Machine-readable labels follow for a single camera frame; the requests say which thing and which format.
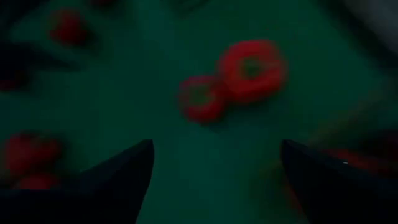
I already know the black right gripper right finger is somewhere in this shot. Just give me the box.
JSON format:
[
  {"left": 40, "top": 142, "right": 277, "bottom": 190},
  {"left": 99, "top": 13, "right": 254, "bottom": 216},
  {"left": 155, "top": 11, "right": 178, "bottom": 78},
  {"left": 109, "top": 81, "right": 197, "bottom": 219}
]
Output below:
[{"left": 280, "top": 139, "right": 398, "bottom": 224}]

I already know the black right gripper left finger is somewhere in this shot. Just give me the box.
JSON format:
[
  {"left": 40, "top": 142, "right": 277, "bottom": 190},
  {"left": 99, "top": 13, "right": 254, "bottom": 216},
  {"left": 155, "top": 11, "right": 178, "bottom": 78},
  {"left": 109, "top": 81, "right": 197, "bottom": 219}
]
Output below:
[{"left": 0, "top": 139, "right": 155, "bottom": 224}]

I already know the red bell pepper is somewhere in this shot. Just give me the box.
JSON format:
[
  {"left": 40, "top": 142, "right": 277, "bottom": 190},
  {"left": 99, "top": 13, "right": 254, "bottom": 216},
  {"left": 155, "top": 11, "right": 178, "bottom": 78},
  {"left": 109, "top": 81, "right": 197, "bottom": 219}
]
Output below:
[
  {"left": 322, "top": 148, "right": 398, "bottom": 181},
  {"left": 2, "top": 133, "right": 62, "bottom": 191}
]

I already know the large red tomato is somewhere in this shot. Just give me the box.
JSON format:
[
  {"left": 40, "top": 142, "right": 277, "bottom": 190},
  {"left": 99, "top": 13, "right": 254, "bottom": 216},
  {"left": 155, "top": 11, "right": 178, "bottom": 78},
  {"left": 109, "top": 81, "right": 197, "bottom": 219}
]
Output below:
[{"left": 216, "top": 39, "right": 289, "bottom": 104}]

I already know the small red tomato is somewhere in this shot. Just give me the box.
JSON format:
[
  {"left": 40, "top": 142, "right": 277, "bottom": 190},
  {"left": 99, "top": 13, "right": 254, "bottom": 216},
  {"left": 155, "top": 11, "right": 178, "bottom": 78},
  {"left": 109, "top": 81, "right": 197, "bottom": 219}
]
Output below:
[{"left": 177, "top": 74, "right": 230, "bottom": 124}]

